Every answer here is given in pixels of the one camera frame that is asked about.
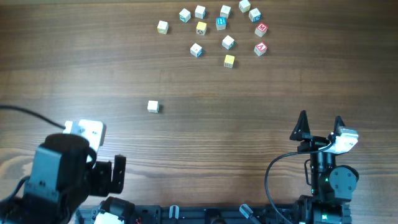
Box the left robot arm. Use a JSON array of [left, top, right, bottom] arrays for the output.
[[1, 133, 135, 223]]

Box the green block letter N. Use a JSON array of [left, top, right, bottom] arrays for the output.
[[220, 5, 231, 19]]

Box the blue block number 2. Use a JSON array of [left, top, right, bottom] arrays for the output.
[[190, 43, 203, 57]]

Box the yellow-sided white block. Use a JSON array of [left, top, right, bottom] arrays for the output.
[[238, 0, 251, 13]]

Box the green-edged white block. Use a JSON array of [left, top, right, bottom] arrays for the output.
[[179, 8, 191, 23]]

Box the yellow top picture block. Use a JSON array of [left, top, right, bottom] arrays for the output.
[[196, 22, 207, 35]]

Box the blue-sided white block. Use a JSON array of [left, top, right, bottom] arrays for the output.
[[195, 5, 206, 19]]

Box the red block letter M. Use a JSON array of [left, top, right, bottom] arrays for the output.
[[254, 22, 268, 37]]

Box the yellow top letter block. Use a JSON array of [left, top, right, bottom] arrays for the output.
[[224, 55, 235, 68]]

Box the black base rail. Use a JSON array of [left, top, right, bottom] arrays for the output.
[[74, 203, 352, 224]]

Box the red block letter A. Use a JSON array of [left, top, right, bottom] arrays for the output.
[[254, 42, 267, 57]]

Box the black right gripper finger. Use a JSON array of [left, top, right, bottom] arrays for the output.
[[333, 116, 345, 133], [289, 110, 311, 141]]

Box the yellow-edged block letter L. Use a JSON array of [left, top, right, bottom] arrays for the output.
[[157, 21, 169, 34]]

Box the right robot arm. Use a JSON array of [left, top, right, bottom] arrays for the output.
[[290, 111, 359, 224]]

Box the blue letter block far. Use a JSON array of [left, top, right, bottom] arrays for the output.
[[249, 8, 261, 22]]

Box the blue top block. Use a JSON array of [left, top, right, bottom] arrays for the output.
[[216, 17, 226, 30]]

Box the green block letter A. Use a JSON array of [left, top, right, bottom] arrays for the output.
[[222, 35, 235, 50]]

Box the white block letter O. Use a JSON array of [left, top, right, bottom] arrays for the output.
[[147, 100, 160, 113]]

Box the black right camera cable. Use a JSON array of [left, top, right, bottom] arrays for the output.
[[264, 142, 335, 224]]

